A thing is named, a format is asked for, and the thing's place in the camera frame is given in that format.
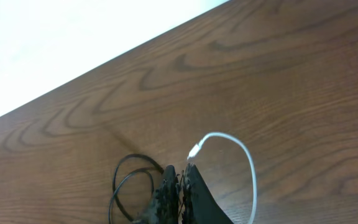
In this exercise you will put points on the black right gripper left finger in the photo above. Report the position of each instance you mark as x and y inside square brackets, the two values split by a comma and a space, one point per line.
[164, 205]

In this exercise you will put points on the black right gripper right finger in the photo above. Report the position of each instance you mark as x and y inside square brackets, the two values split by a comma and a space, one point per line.
[200, 206]

